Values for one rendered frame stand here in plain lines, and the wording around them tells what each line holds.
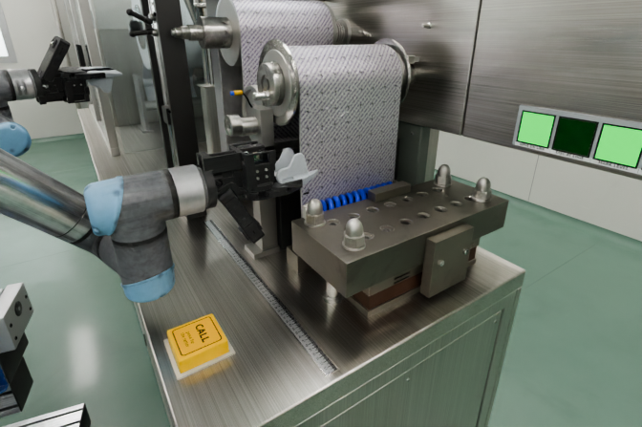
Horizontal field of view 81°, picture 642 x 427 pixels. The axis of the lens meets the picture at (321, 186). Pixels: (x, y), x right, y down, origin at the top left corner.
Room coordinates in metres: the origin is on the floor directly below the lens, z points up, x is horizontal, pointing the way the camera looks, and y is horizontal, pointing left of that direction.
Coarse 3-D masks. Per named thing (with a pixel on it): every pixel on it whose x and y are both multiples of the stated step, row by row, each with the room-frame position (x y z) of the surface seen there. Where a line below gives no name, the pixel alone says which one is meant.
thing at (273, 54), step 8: (272, 56) 0.68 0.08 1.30; (280, 56) 0.66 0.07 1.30; (280, 64) 0.66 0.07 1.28; (288, 72) 0.64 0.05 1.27; (288, 80) 0.64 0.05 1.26; (288, 88) 0.64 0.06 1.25; (288, 96) 0.64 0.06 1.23; (288, 104) 0.64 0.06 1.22; (280, 112) 0.67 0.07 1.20; (296, 112) 0.67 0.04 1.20
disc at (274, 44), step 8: (272, 40) 0.68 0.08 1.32; (280, 40) 0.67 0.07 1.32; (264, 48) 0.71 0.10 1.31; (272, 48) 0.69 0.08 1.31; (280, 48) 0.66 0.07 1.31; (264, 56) 0.72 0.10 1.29; (288, 56) 0.64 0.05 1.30; (288, 64) 0.64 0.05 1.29; (296, 72) 0.63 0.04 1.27; (296, 80) 0.62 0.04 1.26; (296, 88) 0.62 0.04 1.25; (296, 96) 0.62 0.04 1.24; (264, 104) 0.73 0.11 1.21; (280, 104) 0.67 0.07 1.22; (296, 104) 0.63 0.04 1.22; (288, 112) 0.65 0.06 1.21; (280, 120) 0.67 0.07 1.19; (288, 120) 0.65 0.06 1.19
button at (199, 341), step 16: (208, 320) 0.45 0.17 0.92; (176, 336) 0.42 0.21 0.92; (192, 336) 0.42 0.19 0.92; (208, 336) 0.42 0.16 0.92; (224, 336) 0.42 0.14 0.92; (176, 352) 0.39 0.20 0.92; (192, 352) 0.39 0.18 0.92; (208, 352) 0.40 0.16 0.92; (224, 352) 0.41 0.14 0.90; (192, 368) 0.38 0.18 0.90
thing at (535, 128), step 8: (528, 120) 0.62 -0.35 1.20; (536, 120) 0.61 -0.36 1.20; (544, 120) 0.60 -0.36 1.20; (552, 120) 0.59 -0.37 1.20; (520, 128) 0.63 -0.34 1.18; (528, 128) 0.62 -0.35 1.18; (536, 128) 0.61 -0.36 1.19; (544, 128) 0.60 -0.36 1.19; (520, 136) 0.63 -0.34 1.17; (528, 136) 0.62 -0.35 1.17; (536, 136) 0.61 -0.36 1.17; (544, 136) 0.60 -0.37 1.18; (544, 144) 0.60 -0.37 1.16
